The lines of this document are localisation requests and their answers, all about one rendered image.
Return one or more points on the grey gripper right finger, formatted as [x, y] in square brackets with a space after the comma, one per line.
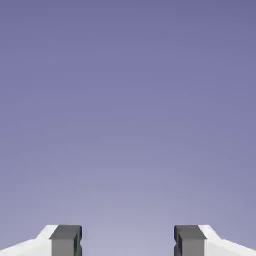
[192, 243]

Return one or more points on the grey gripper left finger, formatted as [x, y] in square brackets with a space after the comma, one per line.
[62, 243]

